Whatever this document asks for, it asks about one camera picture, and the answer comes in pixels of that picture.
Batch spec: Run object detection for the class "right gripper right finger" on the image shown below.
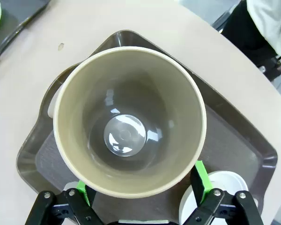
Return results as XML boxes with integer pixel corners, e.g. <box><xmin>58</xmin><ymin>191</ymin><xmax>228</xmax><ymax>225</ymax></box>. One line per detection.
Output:
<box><xmin>186</xmin><ymin>160</ymin><xmax>265</xmax><ymax>225</ymax></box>

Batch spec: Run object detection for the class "brown tray with handles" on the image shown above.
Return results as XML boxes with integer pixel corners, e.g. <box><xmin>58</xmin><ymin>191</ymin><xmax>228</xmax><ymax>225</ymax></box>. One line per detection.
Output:
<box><xmin>15</xmin><ymin>30</ymin><xmax>278</xmax><ymax>225</ymax></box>

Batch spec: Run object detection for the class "black bag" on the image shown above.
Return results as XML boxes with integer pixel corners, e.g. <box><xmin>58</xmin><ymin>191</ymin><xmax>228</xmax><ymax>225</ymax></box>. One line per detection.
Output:
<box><xmin>262</xmin><ymin>55</ymin><xmax>281</xmax><ymax>82</ymax></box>

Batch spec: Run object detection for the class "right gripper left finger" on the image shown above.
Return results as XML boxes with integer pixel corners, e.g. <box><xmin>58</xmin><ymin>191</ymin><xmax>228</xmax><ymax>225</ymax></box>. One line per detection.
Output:
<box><xmin>25</xmin><ymin>179</ymin><xmax>104</xmax><ymax>225</ymax></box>

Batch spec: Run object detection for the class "dark tray with handles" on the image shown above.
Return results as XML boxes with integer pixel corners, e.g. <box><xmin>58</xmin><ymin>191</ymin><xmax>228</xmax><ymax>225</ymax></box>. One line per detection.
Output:
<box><xmin>0</xmin><ymin>0</ymin><xmax>51</xmax><ymax>66</ymax></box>

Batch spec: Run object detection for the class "white bowl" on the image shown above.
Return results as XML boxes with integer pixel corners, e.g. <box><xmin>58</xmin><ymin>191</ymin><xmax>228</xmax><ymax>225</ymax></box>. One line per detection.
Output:
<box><xmin>178</xmin><ymin>170</ymin><xmax>258</xmax><ymax>225</ymax></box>

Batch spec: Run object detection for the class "person in white T-shirt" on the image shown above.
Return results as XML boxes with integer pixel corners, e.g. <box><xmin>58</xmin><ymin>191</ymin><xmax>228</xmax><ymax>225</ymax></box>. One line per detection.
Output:
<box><xmin>221</xmin><ymin>0</ymin><xmax>281</xmax><ymax>71</ymax></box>

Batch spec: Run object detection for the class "beige plastic cup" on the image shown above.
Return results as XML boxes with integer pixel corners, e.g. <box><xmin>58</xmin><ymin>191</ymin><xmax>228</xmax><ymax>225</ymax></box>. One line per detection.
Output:
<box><xmin>52</xmin><ymin>46</ymin><xmax>207</xmax><ymax>199</ymax></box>

